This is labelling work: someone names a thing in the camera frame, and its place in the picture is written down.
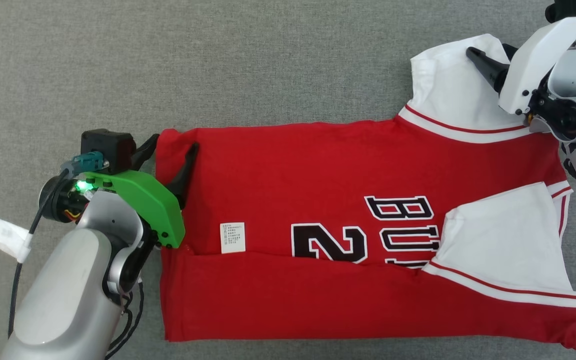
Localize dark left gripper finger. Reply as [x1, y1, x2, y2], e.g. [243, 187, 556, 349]
[134, 133, 161, 171]
[163, 142, 200, 210]

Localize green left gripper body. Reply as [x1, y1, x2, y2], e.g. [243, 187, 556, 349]
[83, 169, 187, 250]

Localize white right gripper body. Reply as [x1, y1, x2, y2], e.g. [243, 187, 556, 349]
[498, 16, 576, 117]

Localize red white jersey shirt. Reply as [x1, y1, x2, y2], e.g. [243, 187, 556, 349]
[154, 33, 576, 352]

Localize grey fabric sofa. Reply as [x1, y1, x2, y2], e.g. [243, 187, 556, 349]
[0, 0, 576, 360]

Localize left camera cable teal plug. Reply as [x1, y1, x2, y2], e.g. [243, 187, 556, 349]
[7, 151, 105, 341]

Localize thin black left arm cables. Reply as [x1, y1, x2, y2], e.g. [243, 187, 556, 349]
[104, 280, 145, 360]

